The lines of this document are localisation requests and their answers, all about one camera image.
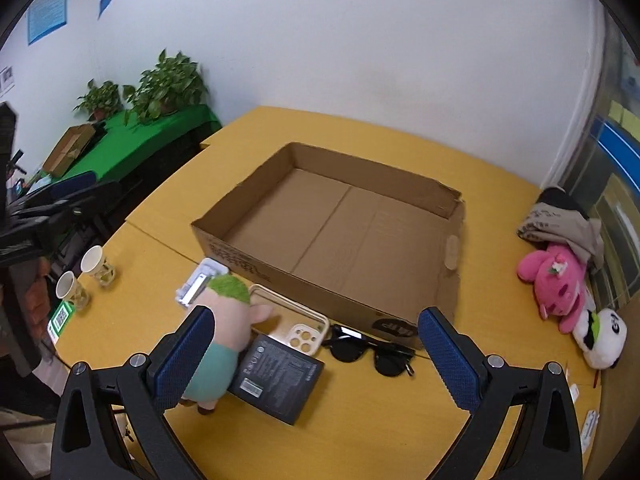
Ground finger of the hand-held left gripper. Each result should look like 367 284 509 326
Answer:
22 171 97 207
0 182 123 257

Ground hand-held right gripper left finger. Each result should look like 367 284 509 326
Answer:
50 305 218 480

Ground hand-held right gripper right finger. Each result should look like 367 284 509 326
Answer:
417 307 586 480

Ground green-haired plush doll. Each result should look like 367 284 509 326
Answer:
177 275 283 416

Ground black sunglasses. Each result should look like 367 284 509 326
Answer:
320 324 418 378

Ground small black box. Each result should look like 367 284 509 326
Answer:
229 332 326 427

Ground brown cardboard box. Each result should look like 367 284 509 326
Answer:
190 141 467 351

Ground flat cardboard carton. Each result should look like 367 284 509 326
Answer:
42 123 97 177

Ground printed paper cup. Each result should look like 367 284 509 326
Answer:
80 245 118 288
55 271 92 311

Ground white folding phone stand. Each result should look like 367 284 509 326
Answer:
173 257 231 308

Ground small potted plant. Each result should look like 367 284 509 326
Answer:
72 79 122 122

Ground green code card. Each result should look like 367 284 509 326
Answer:
46 300 76 346

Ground beige phone case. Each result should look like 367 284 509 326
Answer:
248 284 331 358

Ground pink plush toy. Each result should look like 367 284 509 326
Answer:
516 242 588 335

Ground large potted plant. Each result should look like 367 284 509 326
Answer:
122 49 210 126

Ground panda plush toy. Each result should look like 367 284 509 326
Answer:
571 307 628 371

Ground long white paper label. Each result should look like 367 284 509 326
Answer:
580 409 602 445

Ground beige printed cloth bag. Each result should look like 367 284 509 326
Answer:
516 186 606 273

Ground glass door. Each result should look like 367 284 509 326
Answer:
545 10 640 311

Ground blue wall poster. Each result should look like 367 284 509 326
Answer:
26 0 69 46

